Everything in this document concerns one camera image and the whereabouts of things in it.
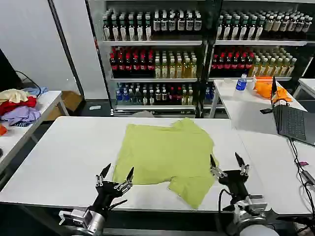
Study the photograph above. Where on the white side table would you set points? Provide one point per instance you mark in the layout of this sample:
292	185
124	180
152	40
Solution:
22	132

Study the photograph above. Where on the lilac cloth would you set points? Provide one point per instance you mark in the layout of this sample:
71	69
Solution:
21	115

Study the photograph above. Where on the brown cardboard box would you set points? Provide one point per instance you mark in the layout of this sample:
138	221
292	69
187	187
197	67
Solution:
70	102

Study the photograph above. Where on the black laptop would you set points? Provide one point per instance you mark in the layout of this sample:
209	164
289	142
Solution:
291	120

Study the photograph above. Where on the orange cloth pile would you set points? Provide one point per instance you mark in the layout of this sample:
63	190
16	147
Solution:
270	89

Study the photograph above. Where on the shelf of bottles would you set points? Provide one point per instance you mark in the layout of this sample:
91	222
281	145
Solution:
152	56
258	44

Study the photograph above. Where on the small black device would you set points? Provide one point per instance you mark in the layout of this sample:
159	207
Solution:
265	111

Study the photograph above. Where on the white desk with legs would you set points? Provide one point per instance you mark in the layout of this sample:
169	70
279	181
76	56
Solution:
305	87

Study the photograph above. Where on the light green t-shirt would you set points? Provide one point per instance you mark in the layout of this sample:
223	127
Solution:
162	157

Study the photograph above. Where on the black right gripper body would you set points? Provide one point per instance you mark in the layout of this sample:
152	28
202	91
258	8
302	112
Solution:
233	183

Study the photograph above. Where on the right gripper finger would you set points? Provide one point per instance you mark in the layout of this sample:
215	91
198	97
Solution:
242	164
214	167

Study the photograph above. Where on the red cloth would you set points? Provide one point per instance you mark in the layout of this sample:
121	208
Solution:
14	105

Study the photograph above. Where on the dark partition post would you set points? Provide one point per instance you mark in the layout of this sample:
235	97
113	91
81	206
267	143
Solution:
65	46

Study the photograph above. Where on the small pink tag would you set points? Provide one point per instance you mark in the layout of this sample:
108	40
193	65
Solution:
304	163

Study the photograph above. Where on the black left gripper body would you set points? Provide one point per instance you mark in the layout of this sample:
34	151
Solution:
105	193

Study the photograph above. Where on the water bottle blue label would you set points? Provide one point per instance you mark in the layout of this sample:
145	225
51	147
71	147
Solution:
241	83

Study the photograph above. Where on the black monitor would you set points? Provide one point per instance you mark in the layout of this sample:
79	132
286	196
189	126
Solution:
8	73

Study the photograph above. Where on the light blue cloth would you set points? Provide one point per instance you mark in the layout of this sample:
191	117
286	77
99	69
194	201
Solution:
37	90

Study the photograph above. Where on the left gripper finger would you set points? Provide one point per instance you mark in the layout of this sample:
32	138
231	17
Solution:
127	180
103	175

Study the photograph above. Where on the orange cloth scrap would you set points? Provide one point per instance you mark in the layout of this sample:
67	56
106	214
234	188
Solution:
2	129

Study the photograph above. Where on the grey chair back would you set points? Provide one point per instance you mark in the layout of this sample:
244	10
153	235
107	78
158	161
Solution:
144	114

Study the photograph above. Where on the beige cloth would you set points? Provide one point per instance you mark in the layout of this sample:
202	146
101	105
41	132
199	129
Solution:
14	95

